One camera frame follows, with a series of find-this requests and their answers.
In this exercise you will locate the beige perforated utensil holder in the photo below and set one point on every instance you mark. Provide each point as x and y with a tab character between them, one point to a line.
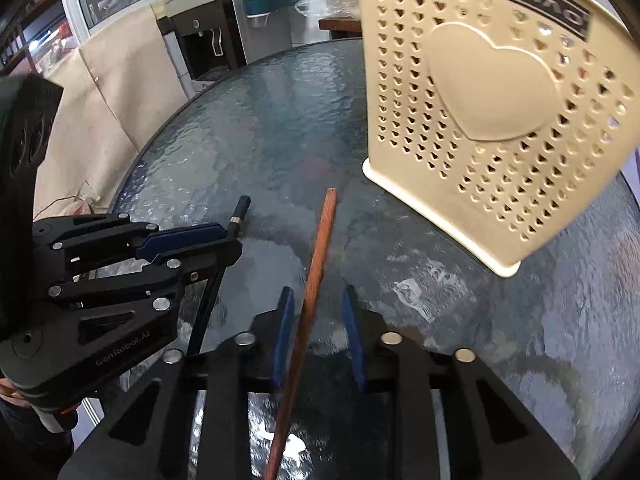
490	85

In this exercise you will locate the beige cloth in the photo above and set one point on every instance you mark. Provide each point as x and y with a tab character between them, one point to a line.
120	100

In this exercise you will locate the white water dispenser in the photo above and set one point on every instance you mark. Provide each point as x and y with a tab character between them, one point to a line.
200	30

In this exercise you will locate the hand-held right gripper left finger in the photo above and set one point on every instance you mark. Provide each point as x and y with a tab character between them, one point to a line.
282	340

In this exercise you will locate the dark shelf rack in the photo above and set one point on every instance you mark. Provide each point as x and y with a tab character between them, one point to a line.
40	35

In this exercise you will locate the teal wall holder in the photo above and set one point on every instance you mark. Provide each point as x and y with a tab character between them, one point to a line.
272	5

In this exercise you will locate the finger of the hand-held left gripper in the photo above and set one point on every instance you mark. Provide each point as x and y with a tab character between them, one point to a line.
180	239
210	257

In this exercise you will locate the brown wooden chopstick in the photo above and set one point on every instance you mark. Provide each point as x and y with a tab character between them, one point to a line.
315	270

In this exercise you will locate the dark wooden counter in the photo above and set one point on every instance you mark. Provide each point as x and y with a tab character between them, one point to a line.
340	27

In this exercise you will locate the thin black utensil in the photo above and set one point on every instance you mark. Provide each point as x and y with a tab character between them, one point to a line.
240	208

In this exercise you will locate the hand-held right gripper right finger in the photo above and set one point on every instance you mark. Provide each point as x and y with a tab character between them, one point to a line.
355	340

